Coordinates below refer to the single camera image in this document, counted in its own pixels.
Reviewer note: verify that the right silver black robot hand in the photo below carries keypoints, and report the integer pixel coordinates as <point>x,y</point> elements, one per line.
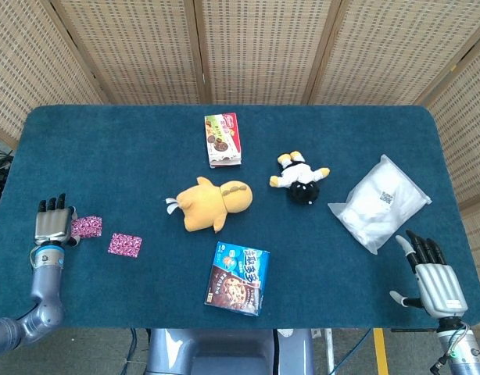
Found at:
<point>439,287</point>

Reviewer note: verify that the blue chocolate cookie box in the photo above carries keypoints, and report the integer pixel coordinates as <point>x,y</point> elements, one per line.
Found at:
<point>236,279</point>

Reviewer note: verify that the yellow plush toy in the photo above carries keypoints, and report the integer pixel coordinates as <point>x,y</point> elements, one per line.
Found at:
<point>208,207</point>

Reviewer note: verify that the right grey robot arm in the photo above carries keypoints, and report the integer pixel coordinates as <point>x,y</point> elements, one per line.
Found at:
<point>464,353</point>

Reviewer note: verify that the white plastic bag package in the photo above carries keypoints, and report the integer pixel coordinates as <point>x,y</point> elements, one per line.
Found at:
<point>377,207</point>

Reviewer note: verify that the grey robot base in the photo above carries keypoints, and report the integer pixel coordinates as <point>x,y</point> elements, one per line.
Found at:
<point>224,351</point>

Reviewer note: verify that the white red snack box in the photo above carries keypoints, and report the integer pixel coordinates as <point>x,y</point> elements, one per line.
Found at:
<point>222,140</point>

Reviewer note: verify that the blue carpet table cover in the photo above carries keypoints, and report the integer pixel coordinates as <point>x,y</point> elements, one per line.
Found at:
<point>107,156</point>

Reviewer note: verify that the white table leg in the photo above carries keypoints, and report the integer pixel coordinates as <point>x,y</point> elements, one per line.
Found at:
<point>330,351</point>

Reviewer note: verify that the black white plush doll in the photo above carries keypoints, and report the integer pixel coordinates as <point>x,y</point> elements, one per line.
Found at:
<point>298,177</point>

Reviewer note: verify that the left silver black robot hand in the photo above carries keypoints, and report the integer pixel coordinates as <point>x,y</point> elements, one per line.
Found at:
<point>52,224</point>

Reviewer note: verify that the pink patterned packet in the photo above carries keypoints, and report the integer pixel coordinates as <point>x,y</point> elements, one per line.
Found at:
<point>89,227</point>
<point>125,245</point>

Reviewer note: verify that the wicker folding screen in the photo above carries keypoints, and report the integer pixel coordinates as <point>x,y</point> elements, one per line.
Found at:
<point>263,47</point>

